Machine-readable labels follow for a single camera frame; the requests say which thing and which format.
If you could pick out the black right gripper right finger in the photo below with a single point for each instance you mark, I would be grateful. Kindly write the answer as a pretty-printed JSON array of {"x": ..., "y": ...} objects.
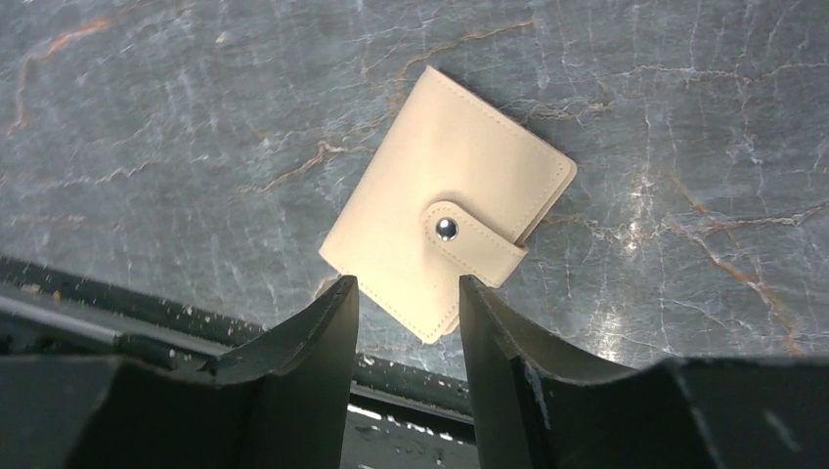
[{"x": 540, "y": 402}]

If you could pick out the beige leather card holder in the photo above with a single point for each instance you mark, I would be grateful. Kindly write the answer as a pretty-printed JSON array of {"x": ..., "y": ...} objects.
[{"x": 455, "y": 188}]

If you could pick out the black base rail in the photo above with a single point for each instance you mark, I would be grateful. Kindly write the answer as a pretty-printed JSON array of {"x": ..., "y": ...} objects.
[{"x": 398, "y": 416}]

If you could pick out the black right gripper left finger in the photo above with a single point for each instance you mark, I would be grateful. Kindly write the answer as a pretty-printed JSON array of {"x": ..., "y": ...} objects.
[{"x": 132, "y": 398}]

